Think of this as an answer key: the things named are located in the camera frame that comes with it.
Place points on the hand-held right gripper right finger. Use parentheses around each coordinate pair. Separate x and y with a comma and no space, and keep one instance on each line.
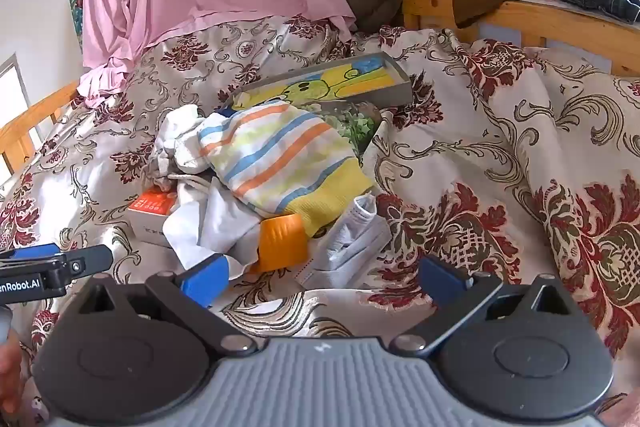
(442,282)

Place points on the grey sock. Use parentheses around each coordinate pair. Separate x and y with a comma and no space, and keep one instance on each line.
(361,212)

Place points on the grey tray with cartoon lining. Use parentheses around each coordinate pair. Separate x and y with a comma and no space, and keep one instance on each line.
(320,82)

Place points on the wall poster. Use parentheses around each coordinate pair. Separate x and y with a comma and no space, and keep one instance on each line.
(76,7)

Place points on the window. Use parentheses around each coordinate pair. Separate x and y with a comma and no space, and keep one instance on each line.
(12,92)

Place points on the person's left hand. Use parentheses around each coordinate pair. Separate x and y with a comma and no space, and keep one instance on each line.
(10,372)

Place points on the striped cloth pouch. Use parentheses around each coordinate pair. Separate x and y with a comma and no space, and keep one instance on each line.
(280,157)

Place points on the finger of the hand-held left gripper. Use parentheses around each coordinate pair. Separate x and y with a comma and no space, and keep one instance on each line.
(35,251)
(95,258)

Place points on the wooden bed rail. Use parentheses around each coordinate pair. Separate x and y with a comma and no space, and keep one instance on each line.
(30,122)

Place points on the orange and white carton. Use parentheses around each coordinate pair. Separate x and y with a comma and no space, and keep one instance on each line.
(150,209)

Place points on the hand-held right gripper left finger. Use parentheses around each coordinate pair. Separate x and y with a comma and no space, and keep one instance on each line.
(205,281)

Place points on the clear bag green contents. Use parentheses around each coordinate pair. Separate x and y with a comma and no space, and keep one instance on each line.
(357,127)

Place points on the floral blanket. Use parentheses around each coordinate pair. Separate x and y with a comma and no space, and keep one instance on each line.
(500,132)

